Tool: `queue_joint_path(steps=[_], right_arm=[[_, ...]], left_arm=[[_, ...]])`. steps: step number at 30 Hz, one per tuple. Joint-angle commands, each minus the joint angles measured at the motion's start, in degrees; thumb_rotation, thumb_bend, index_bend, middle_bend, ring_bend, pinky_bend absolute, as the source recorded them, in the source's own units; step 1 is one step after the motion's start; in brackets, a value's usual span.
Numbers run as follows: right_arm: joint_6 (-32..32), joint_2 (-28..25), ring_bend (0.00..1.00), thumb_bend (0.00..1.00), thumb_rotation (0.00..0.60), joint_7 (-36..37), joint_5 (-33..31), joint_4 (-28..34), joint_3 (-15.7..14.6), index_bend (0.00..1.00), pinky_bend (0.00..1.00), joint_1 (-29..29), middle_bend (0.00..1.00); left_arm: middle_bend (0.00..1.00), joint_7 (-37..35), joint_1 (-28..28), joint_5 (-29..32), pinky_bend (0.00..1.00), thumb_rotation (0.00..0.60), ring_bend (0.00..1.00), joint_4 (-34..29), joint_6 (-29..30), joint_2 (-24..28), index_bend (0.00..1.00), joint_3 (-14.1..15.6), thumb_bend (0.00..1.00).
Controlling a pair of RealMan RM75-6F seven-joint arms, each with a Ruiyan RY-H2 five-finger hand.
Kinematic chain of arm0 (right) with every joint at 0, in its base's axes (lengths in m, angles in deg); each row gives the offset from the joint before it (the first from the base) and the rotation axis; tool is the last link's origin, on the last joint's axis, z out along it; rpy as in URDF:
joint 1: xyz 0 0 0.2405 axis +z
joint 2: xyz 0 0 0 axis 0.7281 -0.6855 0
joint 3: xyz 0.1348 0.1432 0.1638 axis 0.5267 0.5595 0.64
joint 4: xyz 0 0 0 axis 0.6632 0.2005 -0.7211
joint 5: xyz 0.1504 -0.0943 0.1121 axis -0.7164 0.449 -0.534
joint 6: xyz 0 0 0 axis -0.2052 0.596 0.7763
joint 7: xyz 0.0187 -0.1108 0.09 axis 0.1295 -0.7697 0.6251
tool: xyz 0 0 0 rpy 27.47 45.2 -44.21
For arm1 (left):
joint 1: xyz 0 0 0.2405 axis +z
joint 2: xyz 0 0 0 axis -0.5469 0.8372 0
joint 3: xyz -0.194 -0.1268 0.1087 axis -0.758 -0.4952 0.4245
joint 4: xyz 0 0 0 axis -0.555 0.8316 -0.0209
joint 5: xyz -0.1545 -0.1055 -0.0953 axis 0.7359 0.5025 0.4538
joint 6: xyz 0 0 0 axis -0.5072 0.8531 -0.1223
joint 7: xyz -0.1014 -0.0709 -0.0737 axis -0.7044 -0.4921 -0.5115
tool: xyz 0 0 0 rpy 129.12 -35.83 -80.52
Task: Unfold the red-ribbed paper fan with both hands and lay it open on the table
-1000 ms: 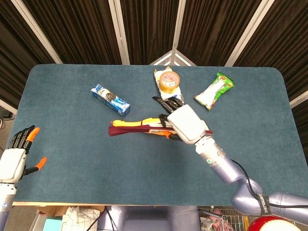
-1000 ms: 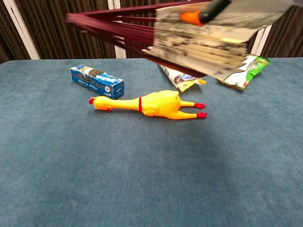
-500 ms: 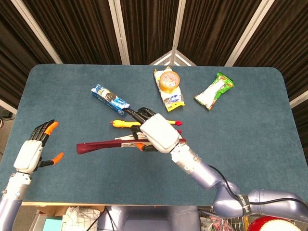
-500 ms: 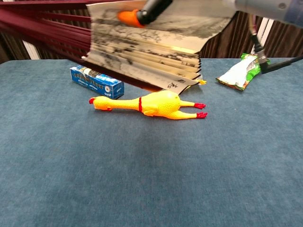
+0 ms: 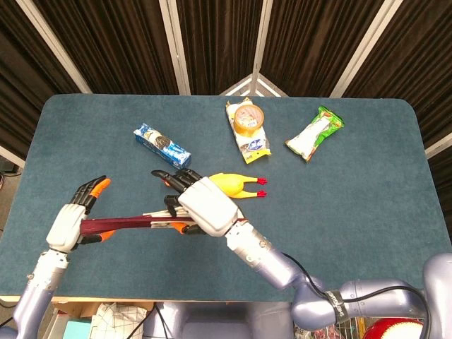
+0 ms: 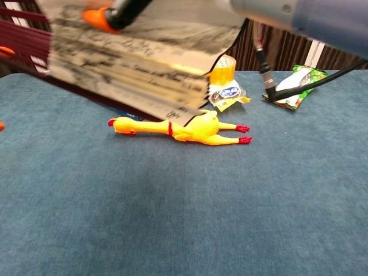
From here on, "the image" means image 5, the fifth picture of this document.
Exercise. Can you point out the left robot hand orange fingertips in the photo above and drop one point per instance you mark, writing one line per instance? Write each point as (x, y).
(65, 226)

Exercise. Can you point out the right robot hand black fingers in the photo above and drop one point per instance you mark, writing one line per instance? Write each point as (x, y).
(208, 206)

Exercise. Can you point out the paper folding fan red ribs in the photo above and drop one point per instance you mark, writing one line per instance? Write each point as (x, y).
(120, 223)

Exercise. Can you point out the yellow rubber chicken toy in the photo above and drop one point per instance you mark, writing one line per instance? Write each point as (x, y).
(229, 183)

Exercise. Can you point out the blue cookie box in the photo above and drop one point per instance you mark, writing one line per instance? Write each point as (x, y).
(162, 148)

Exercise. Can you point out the white snack packet yellow tab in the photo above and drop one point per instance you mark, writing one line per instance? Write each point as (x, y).
(252, 146)

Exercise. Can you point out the blue felt table cover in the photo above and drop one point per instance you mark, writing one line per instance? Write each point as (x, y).
(123, 275)

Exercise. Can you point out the brown cardboard box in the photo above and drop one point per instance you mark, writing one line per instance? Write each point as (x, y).
(77, 309)

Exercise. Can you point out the yellow clear tape roll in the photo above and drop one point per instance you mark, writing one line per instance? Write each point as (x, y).
(249, 120)

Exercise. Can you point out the teal box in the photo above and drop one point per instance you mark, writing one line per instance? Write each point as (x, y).
(76, 330)

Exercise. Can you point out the white checkered cloth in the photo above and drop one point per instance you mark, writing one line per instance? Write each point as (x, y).
(116, 323)

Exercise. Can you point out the lilac grey robot torso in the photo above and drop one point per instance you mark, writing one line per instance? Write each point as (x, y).
(219, 321)

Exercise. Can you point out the green white snack bag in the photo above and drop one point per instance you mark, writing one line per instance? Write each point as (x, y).
(310, 136)

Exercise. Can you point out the dark brown pleated curtain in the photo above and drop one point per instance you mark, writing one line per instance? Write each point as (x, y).
(123, 42)

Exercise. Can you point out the red white ball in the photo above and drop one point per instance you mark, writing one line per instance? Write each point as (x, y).
(392, 330)

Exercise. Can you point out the light wooden beam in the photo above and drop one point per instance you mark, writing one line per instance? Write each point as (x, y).
(10, 155)
(439, 144)

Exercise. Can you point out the white triangular frame base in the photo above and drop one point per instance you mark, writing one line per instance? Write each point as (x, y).
(251, 83)

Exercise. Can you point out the white screen frame post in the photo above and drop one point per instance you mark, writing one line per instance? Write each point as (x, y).
(263, 35)
(174, 46)
(367, 46)
(53, 42)

